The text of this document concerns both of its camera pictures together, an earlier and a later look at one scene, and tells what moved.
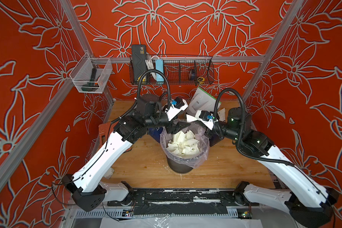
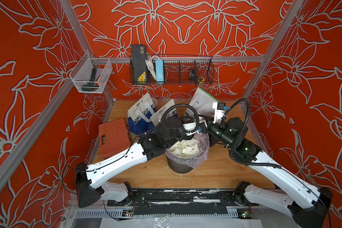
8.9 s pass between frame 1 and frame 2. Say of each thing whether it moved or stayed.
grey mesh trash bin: stayed
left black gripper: moved
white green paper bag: stayed
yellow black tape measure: stayed
